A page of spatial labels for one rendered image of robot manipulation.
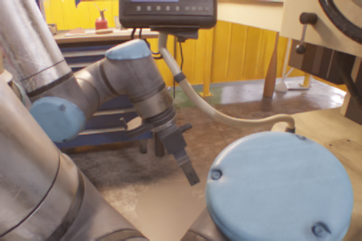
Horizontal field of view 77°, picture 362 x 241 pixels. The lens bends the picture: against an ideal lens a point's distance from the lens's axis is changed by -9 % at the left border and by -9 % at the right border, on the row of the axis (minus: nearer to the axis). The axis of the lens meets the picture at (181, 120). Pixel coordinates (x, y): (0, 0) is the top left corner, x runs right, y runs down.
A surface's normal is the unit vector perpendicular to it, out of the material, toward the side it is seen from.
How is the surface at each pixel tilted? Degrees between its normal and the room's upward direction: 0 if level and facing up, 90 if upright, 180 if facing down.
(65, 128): 95
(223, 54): 90
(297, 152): 21
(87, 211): 79
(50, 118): 95
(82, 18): 90
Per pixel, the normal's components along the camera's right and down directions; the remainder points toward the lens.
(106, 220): 0.33, -0.94
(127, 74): -0.03, 0.48
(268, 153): -0.21, -0.73
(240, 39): 0.32, 0.44
